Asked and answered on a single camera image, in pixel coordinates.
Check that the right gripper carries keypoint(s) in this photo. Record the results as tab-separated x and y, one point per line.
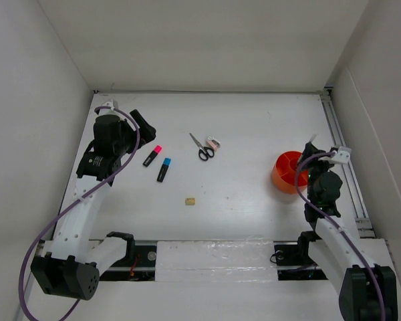
309	150

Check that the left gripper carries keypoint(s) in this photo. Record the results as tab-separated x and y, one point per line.
148	131

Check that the small yellow eraser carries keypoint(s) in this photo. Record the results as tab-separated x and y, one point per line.
190	201

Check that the black gel pen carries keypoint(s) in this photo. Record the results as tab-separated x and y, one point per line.
311	140

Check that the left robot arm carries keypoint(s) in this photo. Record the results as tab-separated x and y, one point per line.
71	268

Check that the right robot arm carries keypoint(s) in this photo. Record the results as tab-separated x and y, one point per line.
366	290

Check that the pink capped highlighter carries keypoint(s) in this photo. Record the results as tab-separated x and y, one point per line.
156	151

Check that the orange round divided container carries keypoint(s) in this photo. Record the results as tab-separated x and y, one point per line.
284	172

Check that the blue capped highlighter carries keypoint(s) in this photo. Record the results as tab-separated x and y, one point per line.
163	170

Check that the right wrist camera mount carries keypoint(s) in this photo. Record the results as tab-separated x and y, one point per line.
340	155

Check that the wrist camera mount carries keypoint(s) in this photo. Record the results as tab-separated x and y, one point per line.
108	105
340	155

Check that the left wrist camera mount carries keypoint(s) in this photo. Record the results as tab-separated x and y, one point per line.
108	105

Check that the black handled scissors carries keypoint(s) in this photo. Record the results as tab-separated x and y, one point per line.
204	152

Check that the aluminium rail right side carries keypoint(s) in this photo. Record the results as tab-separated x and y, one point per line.
351	186

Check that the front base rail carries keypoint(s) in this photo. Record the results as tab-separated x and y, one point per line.
258	261

